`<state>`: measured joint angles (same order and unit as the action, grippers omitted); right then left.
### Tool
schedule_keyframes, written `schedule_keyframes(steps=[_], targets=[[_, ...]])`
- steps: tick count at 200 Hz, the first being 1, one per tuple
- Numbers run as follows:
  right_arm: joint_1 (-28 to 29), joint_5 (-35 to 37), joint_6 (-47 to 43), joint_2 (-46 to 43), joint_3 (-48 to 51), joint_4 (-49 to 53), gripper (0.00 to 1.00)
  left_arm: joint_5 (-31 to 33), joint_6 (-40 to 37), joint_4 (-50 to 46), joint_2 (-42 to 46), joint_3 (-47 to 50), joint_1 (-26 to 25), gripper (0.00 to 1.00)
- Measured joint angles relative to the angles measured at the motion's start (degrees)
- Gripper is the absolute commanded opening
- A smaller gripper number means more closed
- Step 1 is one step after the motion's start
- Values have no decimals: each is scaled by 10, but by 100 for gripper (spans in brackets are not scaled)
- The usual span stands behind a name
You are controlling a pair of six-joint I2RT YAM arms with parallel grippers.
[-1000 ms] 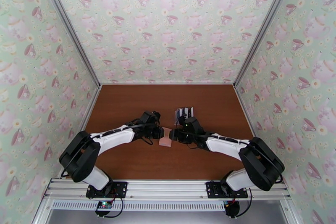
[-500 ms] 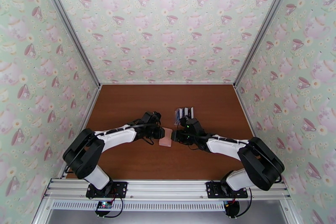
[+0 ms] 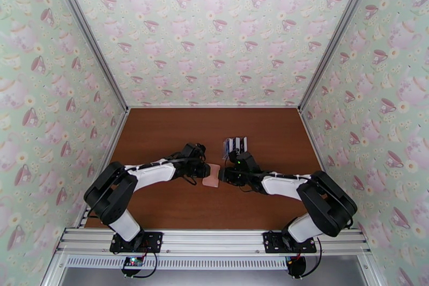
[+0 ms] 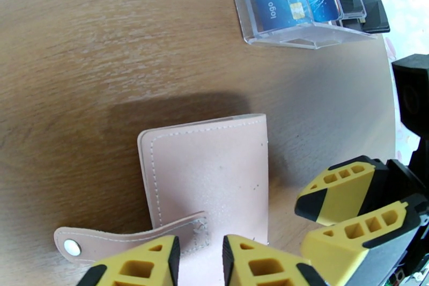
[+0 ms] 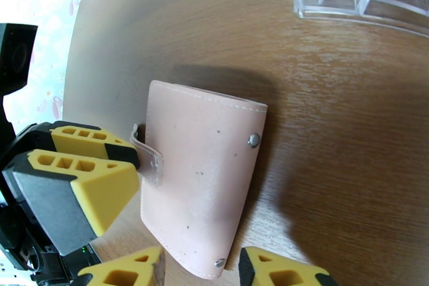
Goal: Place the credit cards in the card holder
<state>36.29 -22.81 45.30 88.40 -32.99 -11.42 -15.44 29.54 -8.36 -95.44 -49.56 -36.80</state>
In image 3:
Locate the black round controller box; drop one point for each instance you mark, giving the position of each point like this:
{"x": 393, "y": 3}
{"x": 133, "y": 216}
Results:
{"x": 296, "y": 266}

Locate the aluminium base beam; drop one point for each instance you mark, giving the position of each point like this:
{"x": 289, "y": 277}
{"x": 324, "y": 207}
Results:
{"x": 214, "y": 241}

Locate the blue credit card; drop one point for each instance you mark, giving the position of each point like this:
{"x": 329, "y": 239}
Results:
{"x": 228, "y": 146}

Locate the aluminium frame corner post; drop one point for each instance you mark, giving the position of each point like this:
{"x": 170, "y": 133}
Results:
{"x": 336, "y": 33}
{"x": 88, "y": 35}

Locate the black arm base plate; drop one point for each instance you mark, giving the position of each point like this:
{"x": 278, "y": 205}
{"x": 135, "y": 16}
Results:
{"x": 154, "y": 241}
{"x": 271, "y": 243}

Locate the aluminium floor side rail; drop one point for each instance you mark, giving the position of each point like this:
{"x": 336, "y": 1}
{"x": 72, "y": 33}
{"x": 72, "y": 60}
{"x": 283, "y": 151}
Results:
{"x": 311, "y": 134}
{"x": 117, "y": 134}

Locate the green circuit board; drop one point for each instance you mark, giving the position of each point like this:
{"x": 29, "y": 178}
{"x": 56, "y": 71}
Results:
{"x": 132, "y": 262}

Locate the aluminium front frame post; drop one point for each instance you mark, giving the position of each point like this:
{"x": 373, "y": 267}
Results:
{"x": 370, "y": 271}
{"x": 53, "y": 271}

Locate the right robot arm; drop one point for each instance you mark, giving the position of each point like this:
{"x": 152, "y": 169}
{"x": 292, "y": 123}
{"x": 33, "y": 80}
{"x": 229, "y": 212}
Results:
{"x": 328, "y": 204}

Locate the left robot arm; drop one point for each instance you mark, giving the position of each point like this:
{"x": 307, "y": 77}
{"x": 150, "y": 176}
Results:
{"x": 110, "y": 194}

